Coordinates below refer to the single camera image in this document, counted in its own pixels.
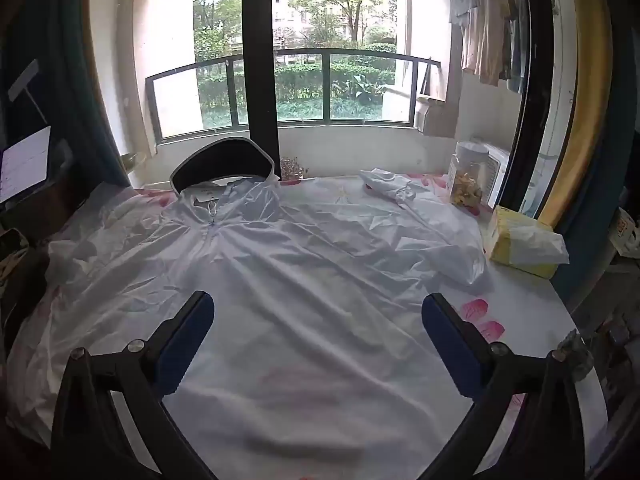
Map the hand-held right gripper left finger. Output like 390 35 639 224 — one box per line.
50 290 216 480

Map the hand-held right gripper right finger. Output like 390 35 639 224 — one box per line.
421 292 586 480

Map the white hooded jacket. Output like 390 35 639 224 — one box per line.
7 169 488 480

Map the pink floral tablecloth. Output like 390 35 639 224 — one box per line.
50 172 611 480

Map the yellow tissue box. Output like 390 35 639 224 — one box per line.
484 205 571 280

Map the grey crumpled cloth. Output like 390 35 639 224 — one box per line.
555 330 596 381

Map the dark cloth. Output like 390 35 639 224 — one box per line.
0 227 51 321

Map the white air conditioner unit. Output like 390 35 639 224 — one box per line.
470 140 512 208

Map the dried flower pot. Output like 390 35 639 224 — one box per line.
279 156 308 181

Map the plain cardboard box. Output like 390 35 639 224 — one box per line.
414 95 458 137

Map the teal curtain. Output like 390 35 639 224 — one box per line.
45 0 132 188

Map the gold curtain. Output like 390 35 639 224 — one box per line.
537 0 613 228

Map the white flat mop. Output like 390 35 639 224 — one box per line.
7 59 51 126

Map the dark hanging garment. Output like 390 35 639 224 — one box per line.
500 0 531 93

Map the beige hanging garment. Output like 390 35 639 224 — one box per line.
460 0 508 86

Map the black balcony railing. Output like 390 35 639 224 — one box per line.
145 47 442 143

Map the black window frame post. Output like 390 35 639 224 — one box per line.
241 0 280 179
517 0 556 211

